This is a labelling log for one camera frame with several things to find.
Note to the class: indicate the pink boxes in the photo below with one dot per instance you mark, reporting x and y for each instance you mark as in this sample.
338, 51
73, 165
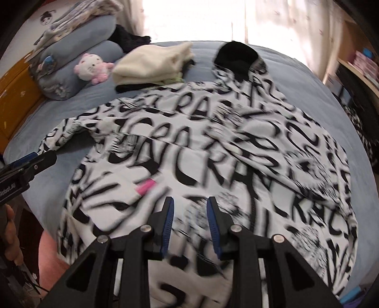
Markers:
364, 62

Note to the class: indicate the blue object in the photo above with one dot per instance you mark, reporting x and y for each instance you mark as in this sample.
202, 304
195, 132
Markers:
352, 297

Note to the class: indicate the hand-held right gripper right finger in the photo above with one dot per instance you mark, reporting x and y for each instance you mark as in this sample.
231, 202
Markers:
213, 225

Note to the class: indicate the black white patterned cloth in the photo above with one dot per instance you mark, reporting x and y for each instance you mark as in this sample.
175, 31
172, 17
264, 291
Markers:
358, 127

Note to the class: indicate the wooden shelf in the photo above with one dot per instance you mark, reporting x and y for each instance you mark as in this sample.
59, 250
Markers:
366, 76

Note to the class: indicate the person's left hand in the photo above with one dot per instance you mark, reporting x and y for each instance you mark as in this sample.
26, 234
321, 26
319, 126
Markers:
10, 237

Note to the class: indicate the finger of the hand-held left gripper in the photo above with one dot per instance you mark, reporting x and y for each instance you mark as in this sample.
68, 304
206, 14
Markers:
26, 158
44, 162

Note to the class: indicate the patterned folded blanket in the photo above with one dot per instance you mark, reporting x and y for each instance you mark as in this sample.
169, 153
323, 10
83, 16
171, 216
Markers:
74, 17

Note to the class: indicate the cream folded garment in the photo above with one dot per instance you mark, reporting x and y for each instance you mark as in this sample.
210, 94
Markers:
148, 63

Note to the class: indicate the black fuzzy cloth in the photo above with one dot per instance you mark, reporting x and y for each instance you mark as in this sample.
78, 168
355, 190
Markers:
130, 38

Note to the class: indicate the blue grey bed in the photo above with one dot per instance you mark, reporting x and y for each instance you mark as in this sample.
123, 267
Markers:
88, 102

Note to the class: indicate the white sheer curtain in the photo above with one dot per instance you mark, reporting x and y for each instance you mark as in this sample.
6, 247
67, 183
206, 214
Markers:
296, 23

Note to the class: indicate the white black printed hooded jacket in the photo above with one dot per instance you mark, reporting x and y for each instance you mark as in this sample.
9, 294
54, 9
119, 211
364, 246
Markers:
177, 133

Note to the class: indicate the pink white plush toy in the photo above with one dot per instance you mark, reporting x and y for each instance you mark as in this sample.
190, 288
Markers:
88, 68

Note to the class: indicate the blue grey pillow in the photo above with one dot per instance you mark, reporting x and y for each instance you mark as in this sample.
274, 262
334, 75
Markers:
97, 28
66, 84

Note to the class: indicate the cartoon wall sticker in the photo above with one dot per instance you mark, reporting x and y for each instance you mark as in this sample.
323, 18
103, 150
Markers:
47, 17

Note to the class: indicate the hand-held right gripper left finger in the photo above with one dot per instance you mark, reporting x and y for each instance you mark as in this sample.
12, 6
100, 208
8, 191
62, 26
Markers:
167, 225

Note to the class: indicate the wooden headboard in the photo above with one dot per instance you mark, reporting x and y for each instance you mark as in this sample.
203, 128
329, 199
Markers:
17, 97

